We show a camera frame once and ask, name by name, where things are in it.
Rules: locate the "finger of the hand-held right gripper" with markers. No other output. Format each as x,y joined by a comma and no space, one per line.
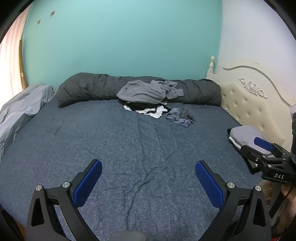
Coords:
262,143
251,153

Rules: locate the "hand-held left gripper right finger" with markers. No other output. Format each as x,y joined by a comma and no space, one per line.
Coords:
209,183

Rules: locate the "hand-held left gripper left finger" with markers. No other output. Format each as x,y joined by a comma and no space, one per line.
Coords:
87,183

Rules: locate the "white polo shirt black trim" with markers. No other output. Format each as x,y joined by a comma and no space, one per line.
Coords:
153,113

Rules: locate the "person's right hand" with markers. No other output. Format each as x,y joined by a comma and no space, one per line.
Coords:
289,193

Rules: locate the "grey folded garment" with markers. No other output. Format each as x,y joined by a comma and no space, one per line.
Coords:
245,135

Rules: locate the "cream tufted headboard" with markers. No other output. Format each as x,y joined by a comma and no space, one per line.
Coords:
249,102

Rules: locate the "dark grey crumpled garment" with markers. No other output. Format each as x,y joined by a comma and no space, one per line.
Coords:
187,114

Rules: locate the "blue checked boxer shorts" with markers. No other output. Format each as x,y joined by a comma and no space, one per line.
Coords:
173,115

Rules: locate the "black garment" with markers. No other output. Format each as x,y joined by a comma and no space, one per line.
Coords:
138,106

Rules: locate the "dark grey rolled duvet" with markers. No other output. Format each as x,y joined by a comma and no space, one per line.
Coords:
87,88

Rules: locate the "light grey bed sheet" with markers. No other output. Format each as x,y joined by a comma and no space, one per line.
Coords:
20,104

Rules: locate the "grey knit sweater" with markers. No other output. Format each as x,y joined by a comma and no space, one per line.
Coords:
143,91

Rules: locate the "wooden window trim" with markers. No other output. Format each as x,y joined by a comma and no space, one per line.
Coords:
22,67

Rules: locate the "pink curtain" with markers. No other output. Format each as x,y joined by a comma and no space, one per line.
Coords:
9,69

